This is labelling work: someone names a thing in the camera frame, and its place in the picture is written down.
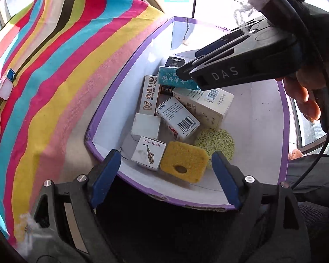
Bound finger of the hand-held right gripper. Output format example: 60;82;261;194
195;19;269;59
175;30;275;81

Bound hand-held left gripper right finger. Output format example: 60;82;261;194
212;151;310;263

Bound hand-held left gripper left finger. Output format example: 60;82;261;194
30;149;122;263

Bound black cardboard box gold print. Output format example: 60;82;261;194
163;56;187;69

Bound teal toothpaste box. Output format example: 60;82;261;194
157;66;202;91

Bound green round sponge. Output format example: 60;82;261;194
193;128;235;169

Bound purple-edged cardboard storage box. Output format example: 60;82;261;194
84;16;290;211

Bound person's right hand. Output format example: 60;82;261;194
275;57;329;122

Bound black and yellow small box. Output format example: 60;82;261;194
156;85;176;107

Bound beige box with barcode label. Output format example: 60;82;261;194
172;86;235;130

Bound white box with orange print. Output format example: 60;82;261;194
139;75;161;116

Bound white box with red print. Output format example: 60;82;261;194
156;97;200;140

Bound yellow sponge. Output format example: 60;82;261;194
159;141;209;184

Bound white box with saxophone print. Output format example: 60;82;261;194
131;135;166;172

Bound white cardboard box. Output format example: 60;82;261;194
131;113;161;141

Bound window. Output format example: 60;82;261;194
289;85;329;159

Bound person's dark trousers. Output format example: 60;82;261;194
286;153;329;263

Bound striped colourful cloth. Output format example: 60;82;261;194
0;0;168;247

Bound blue and white small packet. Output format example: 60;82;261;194
0;68;16;100

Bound black cable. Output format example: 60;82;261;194
274;0;329;189

